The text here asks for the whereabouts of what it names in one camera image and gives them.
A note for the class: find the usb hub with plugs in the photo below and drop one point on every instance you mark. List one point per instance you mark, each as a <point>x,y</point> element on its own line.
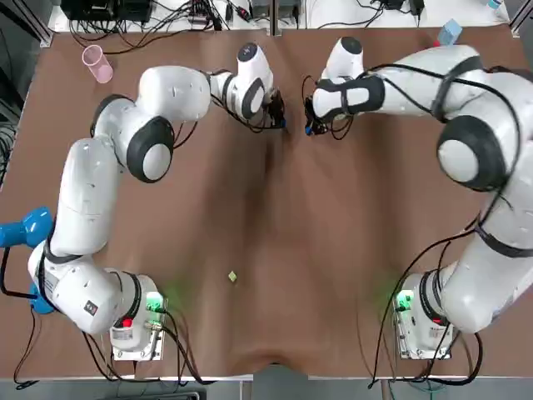
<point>200,18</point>

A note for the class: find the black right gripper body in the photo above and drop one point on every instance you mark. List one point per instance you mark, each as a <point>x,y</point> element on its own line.
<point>312,118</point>

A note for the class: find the blue desk lamp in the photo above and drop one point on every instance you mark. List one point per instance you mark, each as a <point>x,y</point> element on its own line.
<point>29,225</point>

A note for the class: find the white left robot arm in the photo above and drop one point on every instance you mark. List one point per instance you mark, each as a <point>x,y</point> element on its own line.
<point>83,187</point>

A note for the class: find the pink plastic cup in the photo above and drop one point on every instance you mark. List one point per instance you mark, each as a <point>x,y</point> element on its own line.
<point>98,64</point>

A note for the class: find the black power adapter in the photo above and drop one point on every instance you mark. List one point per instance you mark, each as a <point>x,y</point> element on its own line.
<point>391,4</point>
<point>416,6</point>

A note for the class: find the flat black electronics box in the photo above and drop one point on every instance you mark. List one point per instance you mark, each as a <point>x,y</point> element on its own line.
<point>104,10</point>

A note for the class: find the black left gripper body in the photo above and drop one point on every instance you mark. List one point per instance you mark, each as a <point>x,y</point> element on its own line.
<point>277,109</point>

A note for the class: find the small green magnetic cube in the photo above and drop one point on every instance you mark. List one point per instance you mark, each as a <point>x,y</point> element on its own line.
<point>232,276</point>

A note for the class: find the white desk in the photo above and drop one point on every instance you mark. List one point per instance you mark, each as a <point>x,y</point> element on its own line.
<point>333,16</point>

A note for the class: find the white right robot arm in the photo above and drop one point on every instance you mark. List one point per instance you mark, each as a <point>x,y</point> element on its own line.
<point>479,271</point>

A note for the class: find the aluminium frame post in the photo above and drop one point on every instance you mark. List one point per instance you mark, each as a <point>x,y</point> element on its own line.
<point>520,21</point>
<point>41,25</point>
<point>275,25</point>

